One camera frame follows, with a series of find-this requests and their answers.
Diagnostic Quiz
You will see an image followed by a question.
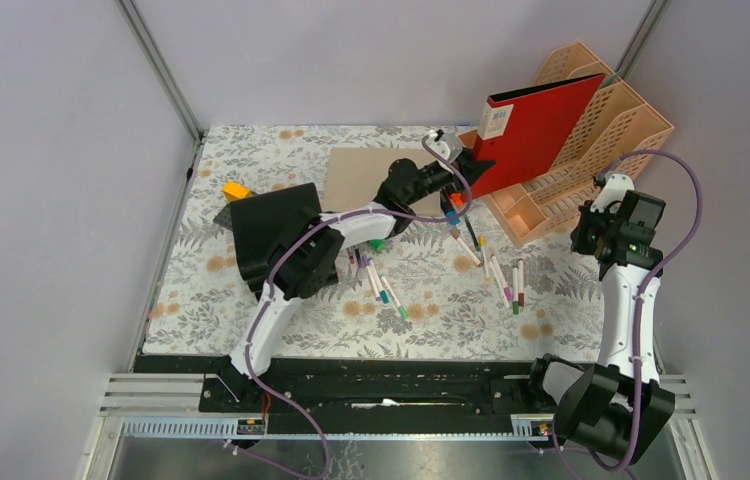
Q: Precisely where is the right aluminium frame post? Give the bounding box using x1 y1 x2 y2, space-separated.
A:
615 0 672 79

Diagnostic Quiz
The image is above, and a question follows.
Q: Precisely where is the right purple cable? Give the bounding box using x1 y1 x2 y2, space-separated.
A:
547 149 705 480

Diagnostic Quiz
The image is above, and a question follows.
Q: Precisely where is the left aluminium frame post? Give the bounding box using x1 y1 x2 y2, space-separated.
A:
115 0 206 142

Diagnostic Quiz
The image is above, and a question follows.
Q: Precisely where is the green tip white pen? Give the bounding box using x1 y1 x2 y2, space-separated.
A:
380 275 409 320

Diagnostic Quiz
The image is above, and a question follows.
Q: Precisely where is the black pen holder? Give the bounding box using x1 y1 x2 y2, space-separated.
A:
214 182 342 300

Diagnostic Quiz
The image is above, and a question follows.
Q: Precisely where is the green highlighter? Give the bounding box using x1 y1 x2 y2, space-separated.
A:
369 239 386 252

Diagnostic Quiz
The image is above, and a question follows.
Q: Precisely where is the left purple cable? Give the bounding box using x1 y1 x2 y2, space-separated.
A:
235 135 476 480

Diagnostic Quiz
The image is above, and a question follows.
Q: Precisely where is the floral table mat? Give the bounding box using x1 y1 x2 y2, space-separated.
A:
142 126 603 362

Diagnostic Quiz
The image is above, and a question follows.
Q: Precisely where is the dark red tip pen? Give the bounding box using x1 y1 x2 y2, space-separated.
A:
516 258 525 308

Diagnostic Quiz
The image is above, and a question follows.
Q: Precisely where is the yellow block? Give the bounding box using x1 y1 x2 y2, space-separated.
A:
222 181 254 203

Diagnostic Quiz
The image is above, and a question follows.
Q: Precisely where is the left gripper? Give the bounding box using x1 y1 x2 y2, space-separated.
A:
404 146 495 206

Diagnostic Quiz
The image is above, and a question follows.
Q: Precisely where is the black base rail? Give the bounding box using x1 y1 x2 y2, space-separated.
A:
133 355 556 436

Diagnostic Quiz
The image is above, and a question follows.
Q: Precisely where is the yellow tip white pen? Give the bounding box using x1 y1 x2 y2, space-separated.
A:
478 235 491 282

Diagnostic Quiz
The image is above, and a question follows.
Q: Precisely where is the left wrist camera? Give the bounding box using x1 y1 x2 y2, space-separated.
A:
422 129 464 164

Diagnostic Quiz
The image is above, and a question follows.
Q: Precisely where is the orange cap marker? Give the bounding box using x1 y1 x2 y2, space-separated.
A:
449 193 465 208

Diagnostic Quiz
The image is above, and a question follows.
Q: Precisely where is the teal folder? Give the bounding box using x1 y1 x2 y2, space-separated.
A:
601 71 621 88

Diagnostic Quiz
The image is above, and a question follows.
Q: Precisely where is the aluminium frame post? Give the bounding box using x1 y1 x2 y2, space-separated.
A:
615 0 672 79
115 0 206 142

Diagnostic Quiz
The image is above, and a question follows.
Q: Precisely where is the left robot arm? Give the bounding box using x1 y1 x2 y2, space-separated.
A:
220 150 495 411

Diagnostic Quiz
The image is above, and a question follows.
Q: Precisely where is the brown tip white pen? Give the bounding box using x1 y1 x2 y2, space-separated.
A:
449 228 482 266

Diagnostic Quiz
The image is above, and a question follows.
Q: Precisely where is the dark thin pen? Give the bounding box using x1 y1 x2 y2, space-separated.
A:
462 214 481 253

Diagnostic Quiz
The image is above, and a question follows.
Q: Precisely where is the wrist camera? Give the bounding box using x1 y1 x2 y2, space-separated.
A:
422 129 464 164
590 172 634 213

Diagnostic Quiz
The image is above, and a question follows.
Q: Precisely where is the purple cable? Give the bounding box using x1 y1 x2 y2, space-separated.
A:
547 149 705 480
235 135 476 480

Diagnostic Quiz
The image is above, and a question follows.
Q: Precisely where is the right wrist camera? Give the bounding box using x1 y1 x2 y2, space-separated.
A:
590 172 634 213

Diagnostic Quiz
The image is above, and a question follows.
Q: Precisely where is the green tip pen right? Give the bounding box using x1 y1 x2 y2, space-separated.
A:
511 264 521 315

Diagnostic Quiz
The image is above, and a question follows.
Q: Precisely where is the blue cap marker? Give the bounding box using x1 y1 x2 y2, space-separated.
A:
440 196 460 226

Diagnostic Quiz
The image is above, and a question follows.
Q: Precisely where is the beige notebook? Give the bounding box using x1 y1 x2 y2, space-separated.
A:
321 147 434 212

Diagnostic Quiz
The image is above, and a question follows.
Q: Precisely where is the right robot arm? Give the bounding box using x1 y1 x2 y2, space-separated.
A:
524 190 675 464

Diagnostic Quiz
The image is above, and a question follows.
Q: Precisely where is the peach file organizer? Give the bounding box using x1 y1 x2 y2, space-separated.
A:
483 42 674 246

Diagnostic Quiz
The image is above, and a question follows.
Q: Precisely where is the red notebook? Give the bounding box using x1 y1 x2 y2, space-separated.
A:
472 73 605 198

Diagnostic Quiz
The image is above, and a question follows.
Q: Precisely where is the teal tip white pen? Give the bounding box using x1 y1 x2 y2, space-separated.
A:
366 259 389 304

